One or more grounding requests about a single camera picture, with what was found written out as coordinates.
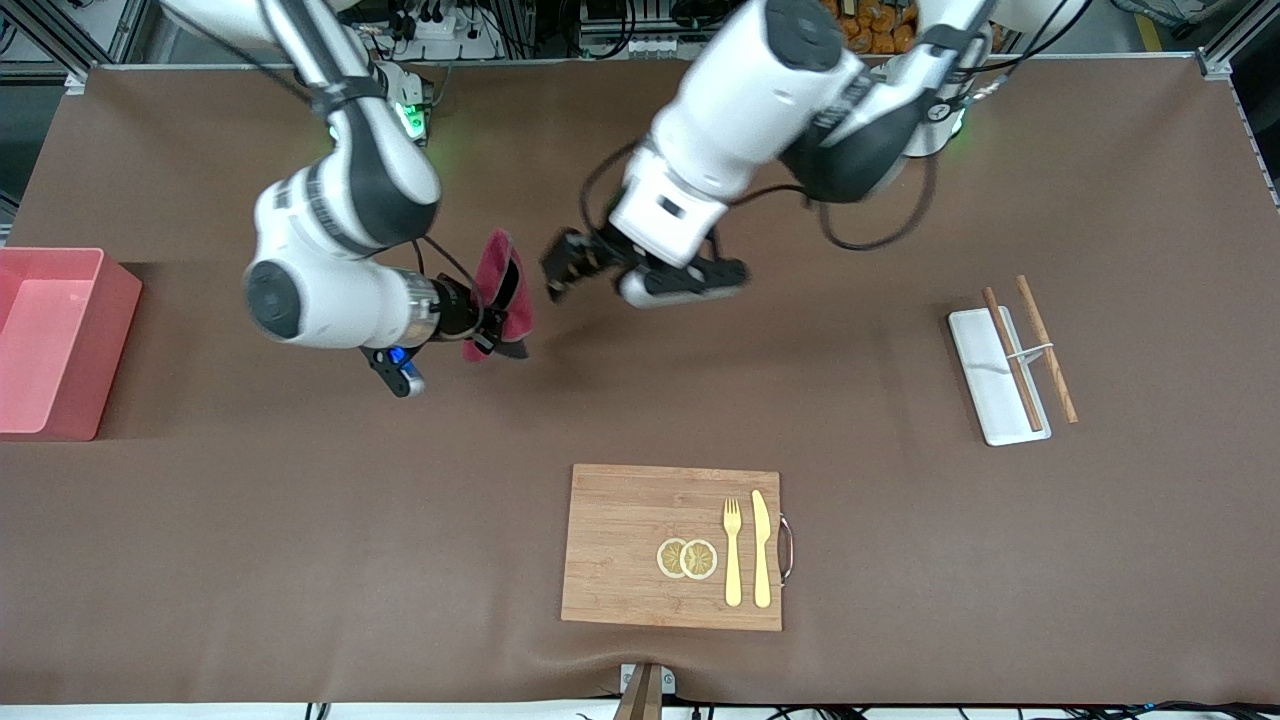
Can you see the white power strip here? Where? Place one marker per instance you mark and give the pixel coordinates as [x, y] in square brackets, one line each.
[450, 35]

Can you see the yellow knife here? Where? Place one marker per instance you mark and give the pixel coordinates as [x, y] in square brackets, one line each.
[762, 560]

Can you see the aluminium frame profile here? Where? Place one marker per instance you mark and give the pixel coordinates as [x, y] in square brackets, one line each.
[77, 82]
[1215, 65]

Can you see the red microfiber cloth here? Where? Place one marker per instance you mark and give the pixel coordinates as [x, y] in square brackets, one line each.
[490, 250]

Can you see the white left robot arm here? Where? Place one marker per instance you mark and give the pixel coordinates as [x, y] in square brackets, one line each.
[760, 90]

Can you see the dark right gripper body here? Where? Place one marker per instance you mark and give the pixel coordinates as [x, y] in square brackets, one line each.
[459, 309]

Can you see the bamboo cutting board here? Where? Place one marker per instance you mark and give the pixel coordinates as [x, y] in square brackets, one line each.
[620, 540]

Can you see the white rectangular tray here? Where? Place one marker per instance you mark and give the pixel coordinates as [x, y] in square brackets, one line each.
[985, 400]

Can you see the lemon slice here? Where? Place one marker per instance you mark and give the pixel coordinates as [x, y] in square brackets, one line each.
[667, 558]
[700, 560]

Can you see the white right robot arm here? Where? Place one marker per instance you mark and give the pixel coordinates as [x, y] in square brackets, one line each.
[340, 200]

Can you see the yellow fork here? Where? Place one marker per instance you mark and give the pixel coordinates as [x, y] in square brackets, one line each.
[733, 570]

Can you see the pink rectangular box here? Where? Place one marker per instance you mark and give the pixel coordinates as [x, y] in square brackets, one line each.
[60, 360]

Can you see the pile of orange packets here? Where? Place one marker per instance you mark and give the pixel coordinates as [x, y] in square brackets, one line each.
[880, 30]

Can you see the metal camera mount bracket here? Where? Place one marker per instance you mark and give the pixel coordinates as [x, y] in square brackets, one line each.
[640, 700]

